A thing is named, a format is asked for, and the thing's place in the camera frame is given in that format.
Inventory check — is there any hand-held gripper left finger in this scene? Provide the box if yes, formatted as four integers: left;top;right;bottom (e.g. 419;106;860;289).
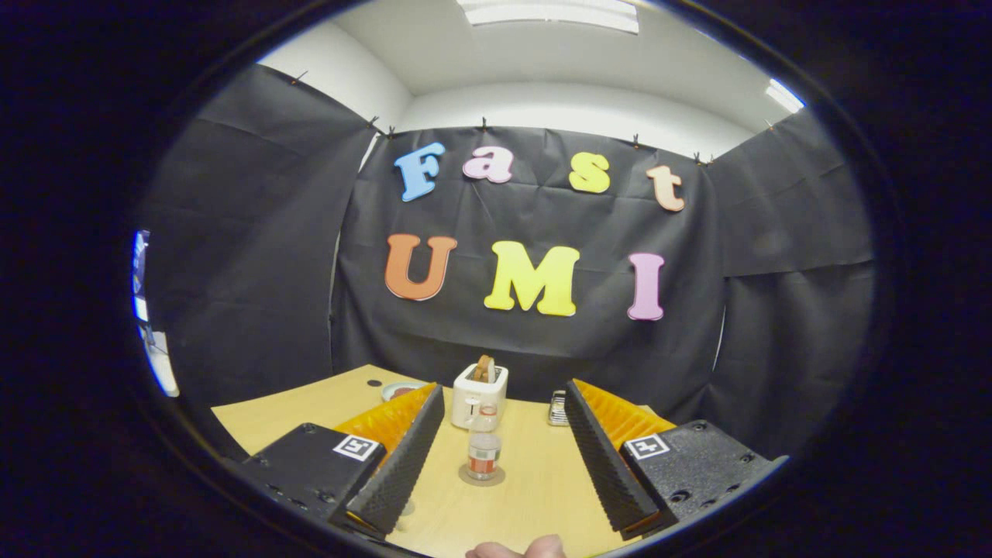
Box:
232;384;446;541

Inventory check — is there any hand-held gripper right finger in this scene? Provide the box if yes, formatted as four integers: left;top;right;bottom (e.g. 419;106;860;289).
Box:
563;378;790;541

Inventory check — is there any round brown coaster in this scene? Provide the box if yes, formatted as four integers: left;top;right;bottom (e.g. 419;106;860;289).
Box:
458;463;506;487

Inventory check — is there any clear plastic juice bottle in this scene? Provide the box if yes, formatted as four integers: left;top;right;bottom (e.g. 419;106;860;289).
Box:
467;403;502;481

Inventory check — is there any wooden table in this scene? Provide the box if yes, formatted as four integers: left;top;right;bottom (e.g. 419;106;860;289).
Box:
211;364;675;558

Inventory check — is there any white toaster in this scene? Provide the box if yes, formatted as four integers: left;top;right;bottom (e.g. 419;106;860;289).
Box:
451;363;509;432

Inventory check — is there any black backdrop cloth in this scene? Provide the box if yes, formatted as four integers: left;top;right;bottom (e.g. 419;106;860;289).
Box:
143;64;877;458

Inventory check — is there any white and blue equipment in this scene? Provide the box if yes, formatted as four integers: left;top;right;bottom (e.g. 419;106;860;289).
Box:
132;230;179;398

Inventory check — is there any small ceiling light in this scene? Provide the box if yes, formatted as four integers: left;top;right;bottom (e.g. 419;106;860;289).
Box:
766;77;805;115

